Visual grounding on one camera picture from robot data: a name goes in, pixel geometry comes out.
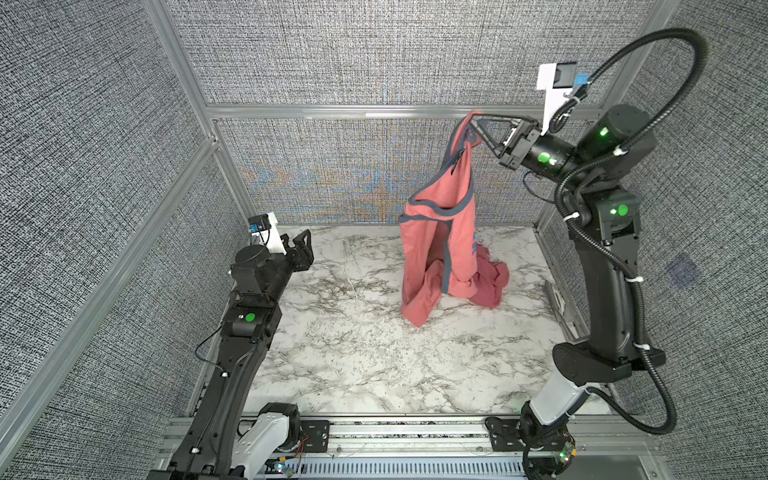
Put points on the aluminium corner post left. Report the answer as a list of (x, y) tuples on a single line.
[(171, 42)]

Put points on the pink shirt with grey trim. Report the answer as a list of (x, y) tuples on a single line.
[(438, 231)]

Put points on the dark pink cloth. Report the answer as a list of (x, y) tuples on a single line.
[(490, 279)]

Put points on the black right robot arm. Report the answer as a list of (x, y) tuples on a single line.
[(617, 344)]

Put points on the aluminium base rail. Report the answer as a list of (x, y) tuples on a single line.
[(449, 447)]

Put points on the aluminium horizontal back bar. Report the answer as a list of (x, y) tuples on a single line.
[(264, 111)]

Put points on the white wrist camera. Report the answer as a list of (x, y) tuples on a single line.
[(558, 81), (263, 231)]

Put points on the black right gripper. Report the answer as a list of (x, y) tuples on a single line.
[(528, 130)]

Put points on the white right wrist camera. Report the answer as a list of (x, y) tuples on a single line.
[(558, 81)]

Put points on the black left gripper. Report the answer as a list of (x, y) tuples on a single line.
[(300, 256)]

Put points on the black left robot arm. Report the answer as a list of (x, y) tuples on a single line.
[(240, 354)]

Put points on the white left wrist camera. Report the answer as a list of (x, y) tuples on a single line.
[(263, 231)]

